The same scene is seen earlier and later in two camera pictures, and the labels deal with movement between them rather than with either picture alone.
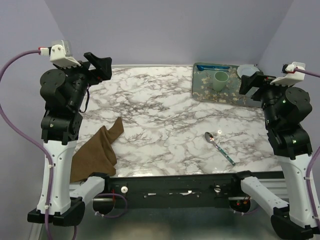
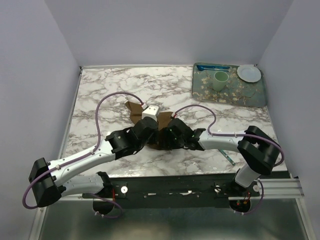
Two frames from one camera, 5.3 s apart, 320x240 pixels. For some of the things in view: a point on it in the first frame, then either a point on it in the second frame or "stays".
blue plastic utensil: (201, 67) stays
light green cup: (219, 80) stays
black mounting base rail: (173, 190) stays
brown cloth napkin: (96, 154) to (136, 111)
